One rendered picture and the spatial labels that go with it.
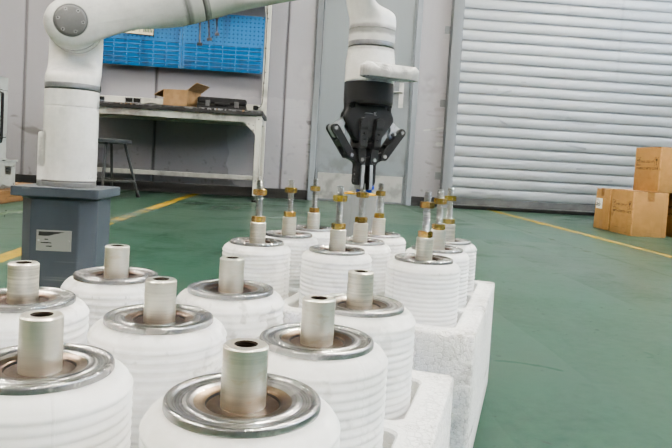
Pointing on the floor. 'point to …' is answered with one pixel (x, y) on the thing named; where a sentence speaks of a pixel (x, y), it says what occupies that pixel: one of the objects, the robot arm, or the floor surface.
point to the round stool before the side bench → (112, 163)
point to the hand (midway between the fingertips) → (363, 176)
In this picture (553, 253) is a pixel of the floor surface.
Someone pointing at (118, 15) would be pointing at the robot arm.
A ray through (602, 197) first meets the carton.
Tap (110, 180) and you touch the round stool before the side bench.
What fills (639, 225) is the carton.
